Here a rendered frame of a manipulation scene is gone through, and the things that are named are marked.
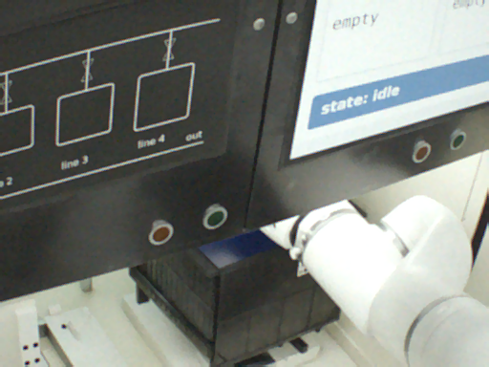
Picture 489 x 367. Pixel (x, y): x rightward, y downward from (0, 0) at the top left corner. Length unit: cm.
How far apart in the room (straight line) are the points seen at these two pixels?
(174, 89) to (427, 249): 37
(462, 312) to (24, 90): 41
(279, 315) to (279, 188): 49
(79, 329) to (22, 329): 63
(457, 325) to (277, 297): 52
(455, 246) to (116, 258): 38
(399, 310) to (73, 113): 37
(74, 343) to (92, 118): 76
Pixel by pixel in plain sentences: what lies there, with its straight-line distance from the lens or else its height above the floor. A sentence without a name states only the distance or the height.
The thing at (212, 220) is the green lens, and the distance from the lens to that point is 89.
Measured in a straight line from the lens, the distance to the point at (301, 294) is 139.
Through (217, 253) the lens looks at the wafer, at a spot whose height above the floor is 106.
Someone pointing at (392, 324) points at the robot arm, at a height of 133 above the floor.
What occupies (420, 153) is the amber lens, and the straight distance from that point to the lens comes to 101.
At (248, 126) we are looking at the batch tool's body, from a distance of 86.
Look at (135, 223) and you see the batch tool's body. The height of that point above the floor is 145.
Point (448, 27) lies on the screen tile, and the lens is 94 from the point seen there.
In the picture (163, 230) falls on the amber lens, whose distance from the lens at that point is 87.
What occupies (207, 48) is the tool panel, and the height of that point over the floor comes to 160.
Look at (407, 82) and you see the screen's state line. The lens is 94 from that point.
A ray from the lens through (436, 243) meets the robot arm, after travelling 107.
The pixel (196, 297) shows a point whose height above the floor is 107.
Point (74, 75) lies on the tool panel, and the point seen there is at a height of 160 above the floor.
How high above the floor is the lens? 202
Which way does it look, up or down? 37 degrees down
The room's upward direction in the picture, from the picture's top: 9 degrees clockwise
